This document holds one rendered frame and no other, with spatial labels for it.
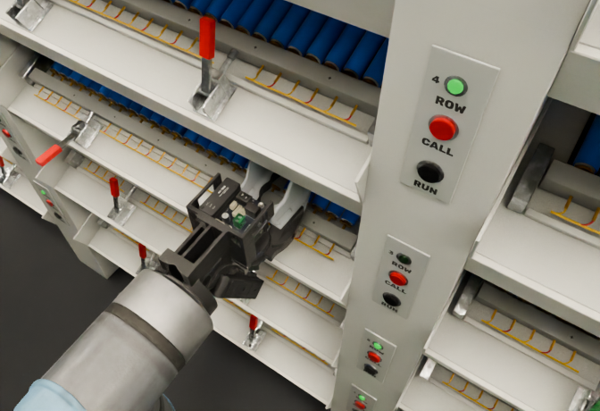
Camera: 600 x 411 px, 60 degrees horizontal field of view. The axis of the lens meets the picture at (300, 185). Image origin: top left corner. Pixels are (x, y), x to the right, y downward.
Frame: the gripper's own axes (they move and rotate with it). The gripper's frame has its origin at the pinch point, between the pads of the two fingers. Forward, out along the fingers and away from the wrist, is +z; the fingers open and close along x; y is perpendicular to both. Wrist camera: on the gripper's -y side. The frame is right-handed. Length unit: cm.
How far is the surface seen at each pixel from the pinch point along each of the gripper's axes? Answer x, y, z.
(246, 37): 4.5, 18.4, -0.5
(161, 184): 16.8, -5.8, -7.0
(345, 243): -9.6, -2.0, -3.8
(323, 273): -8.6, -5.7, -6.8
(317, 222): -5.5, -1.8, -3.3
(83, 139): 30.8, -4.7, -7.4
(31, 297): 59, -60, -22
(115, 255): 40, -45, -8
